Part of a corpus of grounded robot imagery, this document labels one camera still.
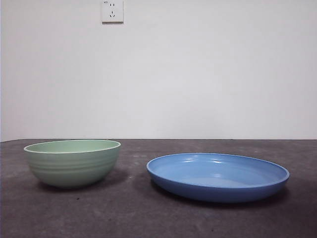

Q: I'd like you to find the blue round plate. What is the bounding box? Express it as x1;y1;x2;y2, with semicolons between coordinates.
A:
146;152;290;204

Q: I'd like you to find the white wall socket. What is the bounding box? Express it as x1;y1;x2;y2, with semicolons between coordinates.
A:
102;0;124;25

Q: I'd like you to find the green ribbed bowl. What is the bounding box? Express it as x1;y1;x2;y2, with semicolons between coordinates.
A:
23;139;121;187

